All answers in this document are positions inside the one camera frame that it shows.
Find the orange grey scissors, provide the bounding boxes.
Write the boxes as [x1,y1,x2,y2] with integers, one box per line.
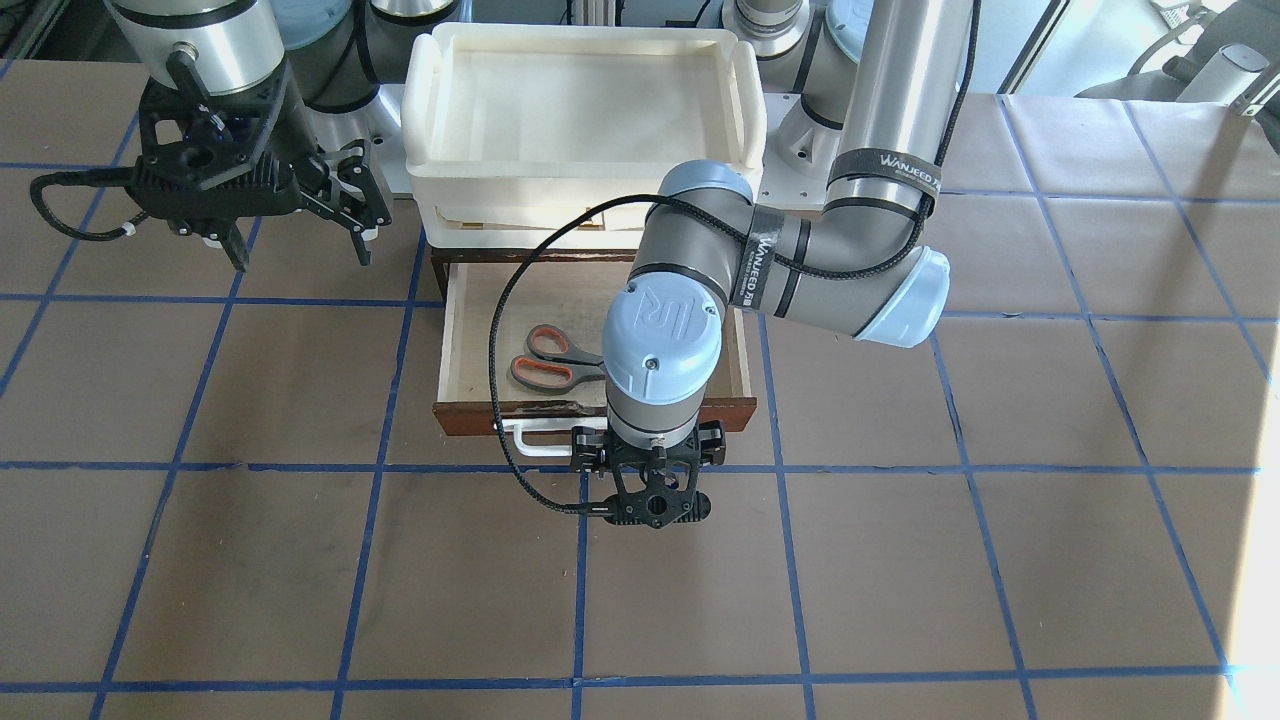
[509,324,605,395]

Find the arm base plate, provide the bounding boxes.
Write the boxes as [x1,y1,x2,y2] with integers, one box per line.
[758,94,842,214]
[334,85,412,199]

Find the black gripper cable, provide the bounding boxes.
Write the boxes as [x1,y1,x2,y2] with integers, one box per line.
[488,0,983,518]

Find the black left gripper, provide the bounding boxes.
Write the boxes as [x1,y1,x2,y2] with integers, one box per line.
[570,420,726,529]

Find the wooden drawer with white handle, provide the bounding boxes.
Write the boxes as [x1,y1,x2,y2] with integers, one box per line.
[433,263,756,436]

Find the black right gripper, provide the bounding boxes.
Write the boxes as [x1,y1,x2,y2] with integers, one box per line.
[128,76,392,273]

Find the white plastic bin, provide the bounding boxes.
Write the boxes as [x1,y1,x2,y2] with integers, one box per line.
[401,23,768,250]

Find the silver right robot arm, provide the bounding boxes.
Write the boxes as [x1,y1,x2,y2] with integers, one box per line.
[106,1,460,272]

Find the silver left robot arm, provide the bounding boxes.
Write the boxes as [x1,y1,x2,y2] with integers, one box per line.
[571,1,980,528]

